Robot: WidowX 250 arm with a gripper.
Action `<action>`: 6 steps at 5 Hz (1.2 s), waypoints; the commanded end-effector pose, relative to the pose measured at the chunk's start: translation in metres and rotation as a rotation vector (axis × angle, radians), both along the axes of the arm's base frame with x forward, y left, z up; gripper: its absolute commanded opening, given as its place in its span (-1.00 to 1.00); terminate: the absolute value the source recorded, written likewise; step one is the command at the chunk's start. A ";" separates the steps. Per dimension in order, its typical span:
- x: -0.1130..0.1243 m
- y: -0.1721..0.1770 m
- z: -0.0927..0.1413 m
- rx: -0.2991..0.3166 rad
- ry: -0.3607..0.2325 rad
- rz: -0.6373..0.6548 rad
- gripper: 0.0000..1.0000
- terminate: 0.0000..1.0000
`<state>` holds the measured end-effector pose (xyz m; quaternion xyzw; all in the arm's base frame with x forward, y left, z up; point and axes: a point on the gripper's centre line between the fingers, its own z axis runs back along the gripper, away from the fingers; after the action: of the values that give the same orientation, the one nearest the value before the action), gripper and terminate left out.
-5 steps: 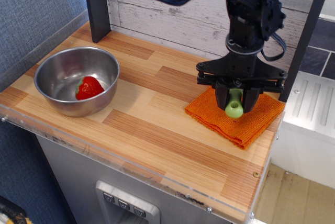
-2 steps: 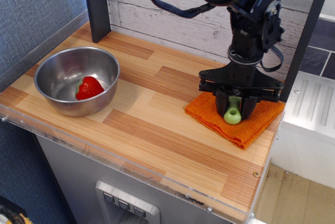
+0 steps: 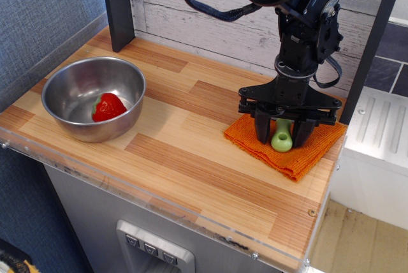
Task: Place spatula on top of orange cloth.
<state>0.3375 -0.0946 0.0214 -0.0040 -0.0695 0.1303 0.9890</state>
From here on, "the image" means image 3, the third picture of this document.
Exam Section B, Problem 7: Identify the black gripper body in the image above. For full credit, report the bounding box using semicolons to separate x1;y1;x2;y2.
238;76;342;125

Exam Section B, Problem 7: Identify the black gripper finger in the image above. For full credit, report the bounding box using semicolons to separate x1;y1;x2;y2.
292;119;316;148
254;109;271;144

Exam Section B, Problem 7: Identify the green handled grey spatula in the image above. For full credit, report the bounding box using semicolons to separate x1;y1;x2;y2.
271;119;293;152

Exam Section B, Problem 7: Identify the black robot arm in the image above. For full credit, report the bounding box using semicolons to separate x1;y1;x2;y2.
238;0;343;147

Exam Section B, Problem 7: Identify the folded orange cloth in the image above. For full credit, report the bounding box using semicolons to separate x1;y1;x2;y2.
224;114;347;182

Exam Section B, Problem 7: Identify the white ribbed side cabinet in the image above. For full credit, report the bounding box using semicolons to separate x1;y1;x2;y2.
330;87;407;228

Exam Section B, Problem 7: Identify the red toy strawberry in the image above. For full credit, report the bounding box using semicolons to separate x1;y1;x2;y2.
91;92;127;122

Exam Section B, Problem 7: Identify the stainless steel bowl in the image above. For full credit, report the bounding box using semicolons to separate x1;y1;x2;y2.
41;56;146;142

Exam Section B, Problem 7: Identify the silver dispenser button panel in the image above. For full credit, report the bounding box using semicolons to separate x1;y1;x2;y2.
116;219;196;272

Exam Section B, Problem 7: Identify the grey toy fridge cabinet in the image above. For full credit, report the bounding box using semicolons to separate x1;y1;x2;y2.
43;163;281;273

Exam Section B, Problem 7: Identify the clear acrylic edge guard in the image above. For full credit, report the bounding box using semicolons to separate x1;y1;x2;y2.
1;129;311;272

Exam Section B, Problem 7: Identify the yellow object at corner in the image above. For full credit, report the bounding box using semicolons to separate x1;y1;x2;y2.
24;262;40;273

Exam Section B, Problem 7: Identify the dark grey right post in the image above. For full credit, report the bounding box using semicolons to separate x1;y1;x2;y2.
340;0;396;124

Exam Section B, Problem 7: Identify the dark grey post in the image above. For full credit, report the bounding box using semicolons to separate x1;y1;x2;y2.
105;0;135;52
340;0;396;124

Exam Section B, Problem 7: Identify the dark grey left post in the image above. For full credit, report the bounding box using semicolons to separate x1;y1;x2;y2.
105;0;135;52

